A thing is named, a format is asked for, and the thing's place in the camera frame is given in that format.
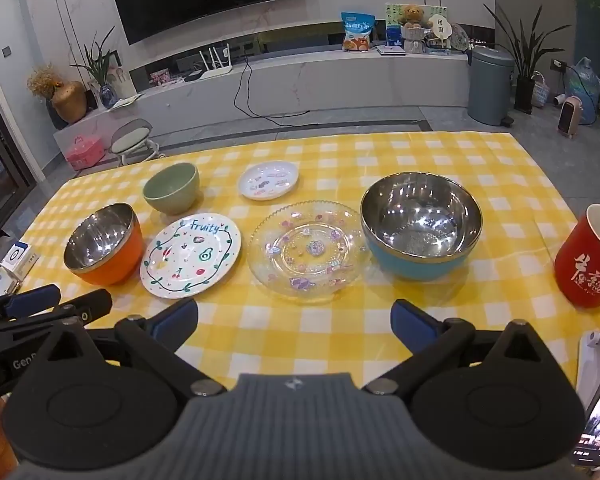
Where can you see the potted plant black pot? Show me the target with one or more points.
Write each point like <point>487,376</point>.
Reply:
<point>524,95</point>

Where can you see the white marble TV console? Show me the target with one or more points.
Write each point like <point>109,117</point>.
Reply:
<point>355,80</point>

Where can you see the green ceramic bowl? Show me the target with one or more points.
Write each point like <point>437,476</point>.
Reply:
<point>172,201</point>

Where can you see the light blue box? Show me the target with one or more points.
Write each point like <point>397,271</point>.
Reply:
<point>0,282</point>

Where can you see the dried yellow flowers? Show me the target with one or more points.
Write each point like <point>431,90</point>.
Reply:
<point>42,80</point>

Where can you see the wall socket with plug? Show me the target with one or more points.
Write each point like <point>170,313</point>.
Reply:
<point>558,64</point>

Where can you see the green booklet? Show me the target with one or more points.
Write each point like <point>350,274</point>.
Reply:
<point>125,102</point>

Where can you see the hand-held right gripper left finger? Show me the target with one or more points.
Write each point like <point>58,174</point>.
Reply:
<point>176,319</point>

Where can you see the white fruit print plate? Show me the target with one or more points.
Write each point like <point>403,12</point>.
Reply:
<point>190,265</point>

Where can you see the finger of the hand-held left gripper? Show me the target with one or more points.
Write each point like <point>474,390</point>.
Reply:
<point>30,301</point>
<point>87,307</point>

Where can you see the red cup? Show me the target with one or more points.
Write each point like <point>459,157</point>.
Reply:
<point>585,270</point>

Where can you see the yellow checked tablecloth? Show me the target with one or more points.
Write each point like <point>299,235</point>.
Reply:
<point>300,325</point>

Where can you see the green white printed card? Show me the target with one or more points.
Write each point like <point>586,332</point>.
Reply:
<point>392,12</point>

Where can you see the large blue steel bowl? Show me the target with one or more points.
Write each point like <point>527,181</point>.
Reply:
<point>420,220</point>

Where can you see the orange steel bowl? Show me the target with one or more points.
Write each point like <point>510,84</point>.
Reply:
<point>115,270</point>

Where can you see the white paddle fan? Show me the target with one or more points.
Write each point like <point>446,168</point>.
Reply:
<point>439,27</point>

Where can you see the clear glass patterned plate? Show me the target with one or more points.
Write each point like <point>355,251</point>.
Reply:
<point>307,260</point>

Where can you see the pink photo card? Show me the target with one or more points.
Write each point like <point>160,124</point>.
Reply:
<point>160,77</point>

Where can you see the white box blue circle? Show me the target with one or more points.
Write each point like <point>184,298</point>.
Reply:
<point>20,260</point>

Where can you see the grey stool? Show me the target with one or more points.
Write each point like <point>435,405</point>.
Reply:
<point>130,137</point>

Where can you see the beige space heater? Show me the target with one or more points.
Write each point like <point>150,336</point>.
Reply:
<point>570,116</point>

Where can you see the plant in blue white vase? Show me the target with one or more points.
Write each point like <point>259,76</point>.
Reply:
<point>107,96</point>

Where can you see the gold vase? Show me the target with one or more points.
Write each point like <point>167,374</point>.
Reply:
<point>69,102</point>

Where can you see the pink basket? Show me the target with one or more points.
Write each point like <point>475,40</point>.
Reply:
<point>85,152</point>

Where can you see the small white sticker plate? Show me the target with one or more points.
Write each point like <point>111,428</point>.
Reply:
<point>267,181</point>

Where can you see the blue snack bag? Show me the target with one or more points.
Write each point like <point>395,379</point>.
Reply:
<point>357,32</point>

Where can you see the black set-top box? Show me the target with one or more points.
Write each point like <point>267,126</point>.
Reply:
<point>192,76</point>

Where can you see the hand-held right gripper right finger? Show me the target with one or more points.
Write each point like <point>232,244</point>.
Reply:
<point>411,318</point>

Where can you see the grey pedal trash bin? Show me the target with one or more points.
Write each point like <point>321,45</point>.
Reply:
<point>490,85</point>

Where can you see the flat white box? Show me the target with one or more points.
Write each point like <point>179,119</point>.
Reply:
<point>391,50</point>

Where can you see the brown teddy bear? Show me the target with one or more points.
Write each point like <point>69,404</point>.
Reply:
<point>412,15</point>

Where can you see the white router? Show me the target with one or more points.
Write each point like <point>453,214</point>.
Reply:
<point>215,71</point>

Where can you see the woven basket bag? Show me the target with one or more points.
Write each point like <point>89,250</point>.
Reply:
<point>541,92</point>

